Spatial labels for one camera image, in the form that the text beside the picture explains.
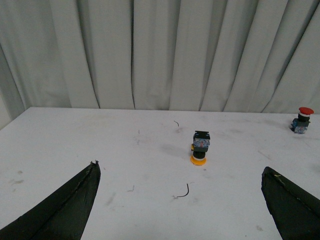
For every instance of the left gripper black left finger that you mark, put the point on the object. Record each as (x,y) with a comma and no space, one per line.
(63,215)

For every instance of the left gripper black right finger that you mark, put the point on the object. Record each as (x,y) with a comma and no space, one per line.
(296,212)

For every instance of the yellow mushroom push button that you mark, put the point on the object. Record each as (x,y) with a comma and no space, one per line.
(199,147)

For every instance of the red mushroom push button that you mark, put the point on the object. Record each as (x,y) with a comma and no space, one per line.
(300,124)

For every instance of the grey pleated curtain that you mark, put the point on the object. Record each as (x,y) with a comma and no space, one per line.
(257,56)

